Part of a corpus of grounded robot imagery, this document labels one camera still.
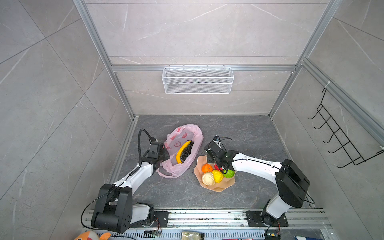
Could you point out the white wire mesh basket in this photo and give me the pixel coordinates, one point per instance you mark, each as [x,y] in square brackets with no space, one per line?
[197,80]

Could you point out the yellow fake lemon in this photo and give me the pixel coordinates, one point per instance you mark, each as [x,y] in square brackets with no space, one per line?
[218,176]

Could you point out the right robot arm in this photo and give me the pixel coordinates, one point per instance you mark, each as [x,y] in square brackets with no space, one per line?
[291,183]

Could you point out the pink plastic bag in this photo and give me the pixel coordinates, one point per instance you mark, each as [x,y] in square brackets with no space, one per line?
[183,145]

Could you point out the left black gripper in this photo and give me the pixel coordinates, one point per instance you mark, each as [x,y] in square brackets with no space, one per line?
[166,155]

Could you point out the yellow fake banana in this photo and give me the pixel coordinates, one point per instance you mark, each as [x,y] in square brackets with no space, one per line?
[181,151]

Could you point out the black wire hook rack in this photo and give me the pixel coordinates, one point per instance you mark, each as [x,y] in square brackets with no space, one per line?
[345,144]

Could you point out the pink scalloped bowl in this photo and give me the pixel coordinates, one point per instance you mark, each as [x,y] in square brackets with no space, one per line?
[218,187]

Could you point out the beige fake mushroom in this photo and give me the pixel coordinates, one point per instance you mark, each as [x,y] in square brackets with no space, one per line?
[208,179]

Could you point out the aluminium front rail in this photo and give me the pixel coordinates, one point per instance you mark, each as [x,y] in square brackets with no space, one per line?
[232,224]

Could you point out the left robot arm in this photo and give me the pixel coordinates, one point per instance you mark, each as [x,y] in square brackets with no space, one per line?
[115,210]

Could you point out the orange fake fruit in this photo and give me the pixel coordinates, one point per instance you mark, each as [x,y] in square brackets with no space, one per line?
[207,168]

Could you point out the red fake strawberry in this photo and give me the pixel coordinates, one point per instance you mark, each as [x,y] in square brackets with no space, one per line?
[217,168]

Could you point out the orange plush toy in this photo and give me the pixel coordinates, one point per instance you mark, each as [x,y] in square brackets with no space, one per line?
[91,235]

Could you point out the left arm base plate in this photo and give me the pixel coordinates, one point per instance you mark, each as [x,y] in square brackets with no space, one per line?
[158,220]

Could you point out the dark fake grapes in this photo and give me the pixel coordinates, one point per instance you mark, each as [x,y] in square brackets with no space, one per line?
[187,153]

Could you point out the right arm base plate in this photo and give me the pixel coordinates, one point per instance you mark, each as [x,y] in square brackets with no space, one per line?
[262,219]

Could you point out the green fake fruit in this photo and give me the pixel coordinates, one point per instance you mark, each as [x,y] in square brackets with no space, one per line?
[229,174]

